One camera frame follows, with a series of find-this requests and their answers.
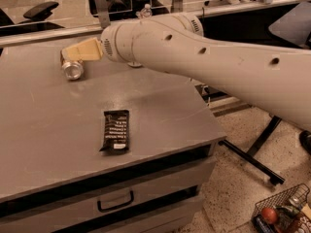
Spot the black office chair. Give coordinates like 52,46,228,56
0,1,60,37

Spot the clear plastic water bottle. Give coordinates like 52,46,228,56
136,4,153,18

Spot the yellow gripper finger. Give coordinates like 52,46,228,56
61,37,103,61

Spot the green white soda can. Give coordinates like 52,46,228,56
127,61,142,68

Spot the black wire basket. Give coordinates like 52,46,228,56
252,183,311,233

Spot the black metal table leg frame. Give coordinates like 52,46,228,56
219,116,285,185

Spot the grey drawer front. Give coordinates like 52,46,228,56
0,157,215,233

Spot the black rxbar chocolate bar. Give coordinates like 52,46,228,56
100,110,129,154

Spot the orange soda can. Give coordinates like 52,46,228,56
60,51,85,81

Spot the red apple in basket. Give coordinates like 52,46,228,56
260,207,279,224

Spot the black drawer handle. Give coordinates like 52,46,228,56
96,190,134,213

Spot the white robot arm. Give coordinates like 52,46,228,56
61,13,311,131

